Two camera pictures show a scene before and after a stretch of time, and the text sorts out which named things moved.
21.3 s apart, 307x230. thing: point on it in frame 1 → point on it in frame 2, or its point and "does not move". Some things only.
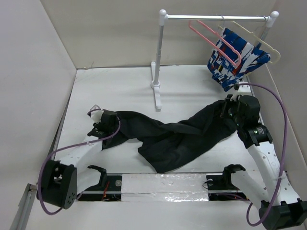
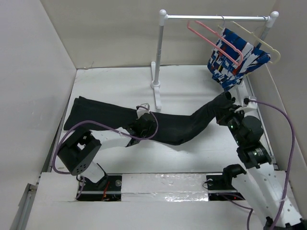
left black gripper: (115, 127) → (151, 131)
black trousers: (163, 145) → (174, 128)
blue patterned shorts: (232, 57) does not move
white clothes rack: (163, 17) does not move
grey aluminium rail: (20, 221) does not move
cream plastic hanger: (260, 39) does not move
